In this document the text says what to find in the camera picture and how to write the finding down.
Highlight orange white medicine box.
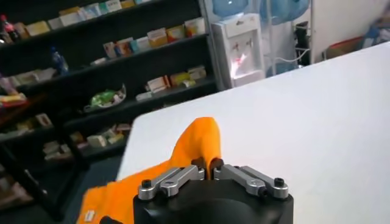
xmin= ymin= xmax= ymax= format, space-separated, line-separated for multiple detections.
xmin=147 ymin=27 xmax=168 ymax=49

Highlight green yellow medicine box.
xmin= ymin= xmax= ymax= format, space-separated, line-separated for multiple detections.
xmin=170 ymin=72 xmax=191 ymax=88

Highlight cola bottle red cap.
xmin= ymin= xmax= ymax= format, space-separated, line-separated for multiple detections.
xmin=0 ymin=14 xmax=19 ymax=43

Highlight white water dispenser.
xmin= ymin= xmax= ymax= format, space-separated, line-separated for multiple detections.
xmin=210 ymin=12 xmax=266 ymax=89

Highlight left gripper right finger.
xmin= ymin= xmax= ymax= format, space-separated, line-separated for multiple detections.
xmin=210 ymin=157 xmax=289 ymax=200

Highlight green orange medicine box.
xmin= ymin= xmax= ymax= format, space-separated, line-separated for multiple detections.
xmin=166 ymin=24 xmax=186 ymax=43

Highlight bowl of green packets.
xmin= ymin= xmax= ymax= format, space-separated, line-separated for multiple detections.
xmin=83 ymin=84 xmax=127 ymax=113

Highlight blue white medicine box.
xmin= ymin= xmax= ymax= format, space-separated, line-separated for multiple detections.
xmin=77 ymin=2 xmax=101 ymax=19

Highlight large open cardboard box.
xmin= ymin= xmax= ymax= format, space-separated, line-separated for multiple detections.
xmin=322 ymin=36 xmax=365 ymax=60

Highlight blue shopping bag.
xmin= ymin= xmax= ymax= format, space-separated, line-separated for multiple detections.
xmin=364 ymin=24 xmax=390 ymax=44

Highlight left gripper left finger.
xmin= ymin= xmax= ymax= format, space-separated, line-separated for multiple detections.
xmin=138 ymin=156 xmax=205 ymax=201

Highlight stacked white green boxes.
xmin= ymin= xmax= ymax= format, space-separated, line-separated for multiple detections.
xmin=187 ymin=65 xmax=208 ymax=82

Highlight yellow snack packet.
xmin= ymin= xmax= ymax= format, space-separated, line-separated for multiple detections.
xmin=0 ymin=93 xmax=28 ymax=108

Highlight red orange medicine box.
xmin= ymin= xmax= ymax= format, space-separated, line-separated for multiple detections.
xmin=117 ymin=38 xmax=135 ymax=57

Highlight orange t-shirt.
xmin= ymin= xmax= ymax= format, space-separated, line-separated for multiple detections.
xmin=76 ymin=116 xmax=222 ymax=224

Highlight white pink medicine box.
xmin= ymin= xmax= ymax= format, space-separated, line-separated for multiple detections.
xmin=103 ymin=41 xmax=118 ymax=59

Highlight black shelving unit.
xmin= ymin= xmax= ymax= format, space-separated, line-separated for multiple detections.
xmin=0 ymin=0 xmax=219 ymax=214

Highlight red white medicine box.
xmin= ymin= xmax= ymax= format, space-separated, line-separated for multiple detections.
xmin=147 ymin=75 xmax=171 ymax=93

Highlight white metal jug rack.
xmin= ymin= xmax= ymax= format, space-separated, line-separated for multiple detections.
xmin=264 ymin=0 xmax=314 ymax=76

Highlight blue water jug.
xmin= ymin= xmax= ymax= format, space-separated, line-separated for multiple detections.
xmin=266 ymin=60 xmax=298 ymax=77
xmin=212 ymin=0 xmax=249 ymax=18
xmin=260 ymin=0 xmax=310 ymax=26

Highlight dark blue bottle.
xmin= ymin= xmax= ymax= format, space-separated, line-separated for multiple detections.
xmin=50 ymin=46 xmax=69 ymax=75

